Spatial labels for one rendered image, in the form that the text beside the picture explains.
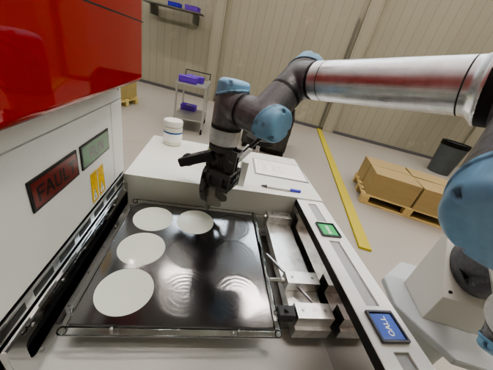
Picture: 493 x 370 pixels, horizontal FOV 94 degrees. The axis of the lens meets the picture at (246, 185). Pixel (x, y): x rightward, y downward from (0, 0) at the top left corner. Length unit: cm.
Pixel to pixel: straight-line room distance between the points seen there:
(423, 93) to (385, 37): 692
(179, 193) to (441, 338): 80
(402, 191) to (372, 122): 421
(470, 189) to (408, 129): 754
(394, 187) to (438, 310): 266
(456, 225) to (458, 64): 21
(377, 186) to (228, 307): 302
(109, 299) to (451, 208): 51
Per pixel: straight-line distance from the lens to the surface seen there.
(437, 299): 83
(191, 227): 65
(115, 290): 53
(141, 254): 58
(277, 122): 46
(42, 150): 42
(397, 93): 43
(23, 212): 42
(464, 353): 88
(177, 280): 53
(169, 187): 73
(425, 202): 360
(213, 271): 55
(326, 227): 69
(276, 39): 706
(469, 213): 29
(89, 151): 53
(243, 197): 74
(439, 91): 41
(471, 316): 90
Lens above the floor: 132
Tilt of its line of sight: 28 degrees down
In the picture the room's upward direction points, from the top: 14 degrees clockwise
